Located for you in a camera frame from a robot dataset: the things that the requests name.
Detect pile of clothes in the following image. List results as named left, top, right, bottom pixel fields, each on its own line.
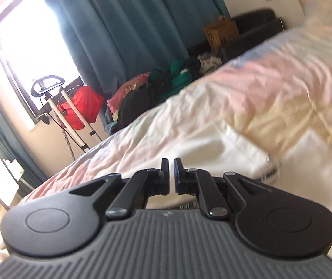
left=116, top=86, right=167, bottom=129

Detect bed with pastel sheet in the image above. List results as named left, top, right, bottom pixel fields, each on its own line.
left=0, top=0, right=332, bottom=271

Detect brown paper bag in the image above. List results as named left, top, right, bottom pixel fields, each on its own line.
left=203, top=16, right=240, bottom=53

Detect narrow blue curtain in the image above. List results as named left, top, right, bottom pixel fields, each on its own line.
left=0, top=64, right=49, bottom=187

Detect black armchair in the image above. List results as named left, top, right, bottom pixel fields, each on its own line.
left=188, top=8, right=287, bottom=65

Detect dark framed window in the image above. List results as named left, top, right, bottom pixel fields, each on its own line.
left=0, top=0, right=85, bottom=123

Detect green cloth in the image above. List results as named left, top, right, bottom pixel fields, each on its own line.
left=148, top=60, right=193, bottom=97

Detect red cloth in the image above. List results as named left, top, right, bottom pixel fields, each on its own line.
left=57, top=86, right=105, bottom=130

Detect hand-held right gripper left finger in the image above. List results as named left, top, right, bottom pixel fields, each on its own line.
left=69, top=157, right=170, bottom=219

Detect patterned light cloth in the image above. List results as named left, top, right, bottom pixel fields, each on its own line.
left=196, top=52, right=223, bottom=75

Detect white garment steamer stand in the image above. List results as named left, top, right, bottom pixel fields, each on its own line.
left=30, top=76, right=103, bottom=162

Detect pink clothes pile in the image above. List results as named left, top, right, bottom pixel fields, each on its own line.
left=107, top=72, right=152, bottom=114

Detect wide blue curtain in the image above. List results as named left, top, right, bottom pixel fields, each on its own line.
left=35, top=0, right=231, bottom=94

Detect small black sill object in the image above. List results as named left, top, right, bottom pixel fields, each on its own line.
left=36, top=112, right=50, bottom=126

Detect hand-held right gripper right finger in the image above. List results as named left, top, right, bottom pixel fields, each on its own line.
left=174, top=157, right=272, bottom=218

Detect cream white sweatpants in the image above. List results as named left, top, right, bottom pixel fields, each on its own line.
left=154, top=122, right=332, bottom=256

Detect white wall outlet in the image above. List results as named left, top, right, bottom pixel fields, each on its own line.
left=3, top=158, right=26, bottom=181

